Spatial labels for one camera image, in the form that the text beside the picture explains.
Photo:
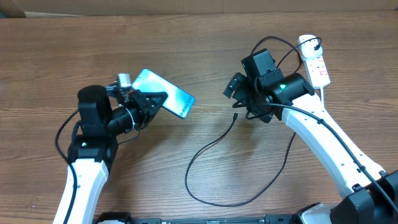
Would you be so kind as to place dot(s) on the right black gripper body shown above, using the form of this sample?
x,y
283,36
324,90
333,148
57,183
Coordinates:
x,y
247,92

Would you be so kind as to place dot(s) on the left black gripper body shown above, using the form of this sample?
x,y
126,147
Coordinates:
x,y
141,117

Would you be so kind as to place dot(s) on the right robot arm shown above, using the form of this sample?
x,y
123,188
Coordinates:
x,y
368,192

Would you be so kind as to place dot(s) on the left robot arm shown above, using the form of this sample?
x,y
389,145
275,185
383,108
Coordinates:
x,y
105,113

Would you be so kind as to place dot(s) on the white charger plug adapter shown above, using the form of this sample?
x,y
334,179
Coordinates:
x,y
309,47

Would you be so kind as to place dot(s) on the white power strip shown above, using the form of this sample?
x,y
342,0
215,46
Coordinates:
x,y
317,73

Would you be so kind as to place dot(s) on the cardboard backdrop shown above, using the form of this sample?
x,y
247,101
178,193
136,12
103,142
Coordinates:
x,y
42,8

